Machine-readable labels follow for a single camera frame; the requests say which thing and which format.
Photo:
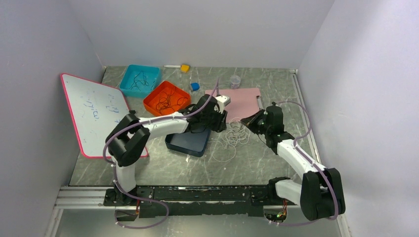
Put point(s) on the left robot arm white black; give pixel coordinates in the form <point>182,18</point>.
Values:
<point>126,142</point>

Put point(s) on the teal plastic tray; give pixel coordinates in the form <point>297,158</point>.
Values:
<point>139,81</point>

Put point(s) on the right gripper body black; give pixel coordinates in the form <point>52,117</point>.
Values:
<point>259,125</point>

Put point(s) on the small clear plastic cup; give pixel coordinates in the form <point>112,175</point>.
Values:
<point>235,82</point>

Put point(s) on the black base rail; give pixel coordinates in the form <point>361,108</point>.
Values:
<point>156,201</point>

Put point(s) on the dark blue plastic tray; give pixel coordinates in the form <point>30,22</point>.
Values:
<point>192,143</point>

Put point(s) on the yellow cube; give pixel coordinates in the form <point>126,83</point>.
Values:
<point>184,68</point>

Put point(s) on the pink clipboard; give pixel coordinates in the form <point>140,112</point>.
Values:
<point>243,103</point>

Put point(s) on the whiteboard with pink frame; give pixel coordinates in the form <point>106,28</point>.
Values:
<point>96,109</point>

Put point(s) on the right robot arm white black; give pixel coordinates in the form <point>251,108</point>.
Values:
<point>320,195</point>

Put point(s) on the blue cube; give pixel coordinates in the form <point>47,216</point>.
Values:
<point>194,86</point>

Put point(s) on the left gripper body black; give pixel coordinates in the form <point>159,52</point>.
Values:
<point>216,120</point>

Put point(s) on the white marker pen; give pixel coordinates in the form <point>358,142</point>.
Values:
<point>172,66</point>

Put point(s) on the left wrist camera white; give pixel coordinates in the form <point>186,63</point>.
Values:
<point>221,102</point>

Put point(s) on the aluminium frame rail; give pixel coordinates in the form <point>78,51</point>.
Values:
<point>79,198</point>

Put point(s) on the orange plastic tray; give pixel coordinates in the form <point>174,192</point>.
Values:
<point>166,99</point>

